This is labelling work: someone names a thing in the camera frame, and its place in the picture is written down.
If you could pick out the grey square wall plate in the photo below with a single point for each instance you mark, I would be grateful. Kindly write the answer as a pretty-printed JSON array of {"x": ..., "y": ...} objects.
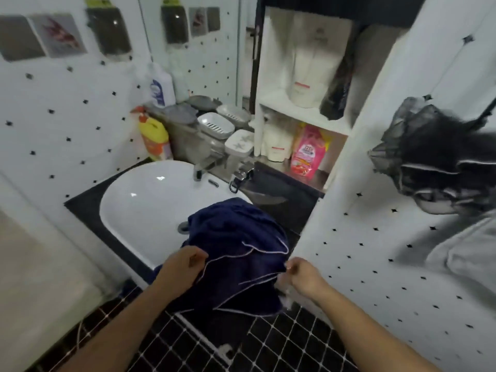
[{"x": 19, "y": 37}]

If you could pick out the square wall plate red print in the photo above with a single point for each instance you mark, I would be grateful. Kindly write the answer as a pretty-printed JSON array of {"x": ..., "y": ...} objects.
[{"x": 58, "y": 34}]

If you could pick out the wall mirror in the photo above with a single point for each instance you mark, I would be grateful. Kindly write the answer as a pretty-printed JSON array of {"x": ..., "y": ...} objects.
[{"x": 217, "y": 61}]

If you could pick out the black lace garment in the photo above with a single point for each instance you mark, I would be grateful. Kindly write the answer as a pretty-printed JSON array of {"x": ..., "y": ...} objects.
[{"x": 430, "y": 151}]

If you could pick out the person's left hand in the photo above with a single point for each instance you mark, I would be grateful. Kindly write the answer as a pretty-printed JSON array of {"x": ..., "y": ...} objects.
[{"x": 176, "y": 267}]

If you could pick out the person's right thumb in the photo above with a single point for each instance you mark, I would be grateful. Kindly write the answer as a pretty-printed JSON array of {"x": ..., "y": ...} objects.
[{"x": 293, "y": 262}]

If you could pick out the person's left forearm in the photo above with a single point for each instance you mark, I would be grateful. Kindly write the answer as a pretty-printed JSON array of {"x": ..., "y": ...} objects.
[{"x": 124, "y": 325}]

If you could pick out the white pipe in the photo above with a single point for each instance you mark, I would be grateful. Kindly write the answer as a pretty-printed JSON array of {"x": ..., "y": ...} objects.
[{"x": 201, "y": 335}]

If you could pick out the navy blue towel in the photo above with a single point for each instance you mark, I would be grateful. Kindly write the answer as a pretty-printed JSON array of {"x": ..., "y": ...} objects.
[{"x": 232, "y": 251}]

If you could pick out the white ceramic sink basin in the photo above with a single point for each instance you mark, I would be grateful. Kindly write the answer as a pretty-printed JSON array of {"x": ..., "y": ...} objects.
[{"x": 151, "y": 205}]

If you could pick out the metal sink drain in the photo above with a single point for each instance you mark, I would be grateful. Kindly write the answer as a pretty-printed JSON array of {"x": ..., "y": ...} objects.
[{"x": 183, "y": 227}]

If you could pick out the yellow bottle with orange cap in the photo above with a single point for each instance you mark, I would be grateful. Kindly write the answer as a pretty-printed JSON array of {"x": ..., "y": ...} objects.
[{"x": 154, "y": 139}]

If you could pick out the white lidded box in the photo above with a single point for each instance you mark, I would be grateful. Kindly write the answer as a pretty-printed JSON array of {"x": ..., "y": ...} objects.
[{"x": 239, "y": 144}]

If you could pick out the large white refill pouch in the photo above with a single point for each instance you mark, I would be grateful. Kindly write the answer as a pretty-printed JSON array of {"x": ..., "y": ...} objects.
[{"x": 314, "y": 61}]

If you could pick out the white hanging towel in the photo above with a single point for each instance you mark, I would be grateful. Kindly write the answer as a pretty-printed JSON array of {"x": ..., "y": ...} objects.
[{"x": 465, "y": 251}]

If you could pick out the person's right hand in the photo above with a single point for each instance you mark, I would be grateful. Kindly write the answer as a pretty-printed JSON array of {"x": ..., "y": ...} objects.
[{"x": 308, "y": 278}]

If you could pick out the dark wall holder green top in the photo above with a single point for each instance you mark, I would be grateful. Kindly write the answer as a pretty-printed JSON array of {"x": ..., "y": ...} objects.
[{"x": 109, "y": 29}]

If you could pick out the person's right forearm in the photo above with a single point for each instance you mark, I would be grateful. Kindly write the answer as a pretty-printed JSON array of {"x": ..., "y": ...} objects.
[{"x": 372, "y": 333}]

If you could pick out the black pouch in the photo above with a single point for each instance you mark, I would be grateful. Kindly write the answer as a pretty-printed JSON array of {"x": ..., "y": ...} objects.
[{"x": 338, "y": 94}]

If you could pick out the small white refill pouch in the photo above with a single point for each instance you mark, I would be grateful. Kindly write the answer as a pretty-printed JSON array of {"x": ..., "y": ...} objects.
[{"x": 277, "y": 137}]

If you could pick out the pink refill pouch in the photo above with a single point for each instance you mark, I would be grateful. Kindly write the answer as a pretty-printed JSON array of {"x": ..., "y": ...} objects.
[{"x": 310, "y": 153}]

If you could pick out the person's left thumb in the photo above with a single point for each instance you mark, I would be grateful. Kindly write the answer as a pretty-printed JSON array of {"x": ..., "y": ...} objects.
[{"x": 195, "y": 252}]

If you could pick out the white open shelf cabinet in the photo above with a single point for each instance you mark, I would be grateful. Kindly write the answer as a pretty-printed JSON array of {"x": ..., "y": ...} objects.
[{"x": 271, "y": 94}]

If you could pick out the white bottle with blue label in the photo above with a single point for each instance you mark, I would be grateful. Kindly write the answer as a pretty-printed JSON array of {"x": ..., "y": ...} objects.
[{"x": 161, "y": 87}]

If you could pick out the chrome sink faucet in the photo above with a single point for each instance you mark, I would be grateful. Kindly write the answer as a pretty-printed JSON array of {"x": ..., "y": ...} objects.
[{"x": 204, "y": 168}]

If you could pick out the white slotted soap dish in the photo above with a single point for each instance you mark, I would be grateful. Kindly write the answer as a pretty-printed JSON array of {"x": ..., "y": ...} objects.
[{"x": 215, "y": 125}]

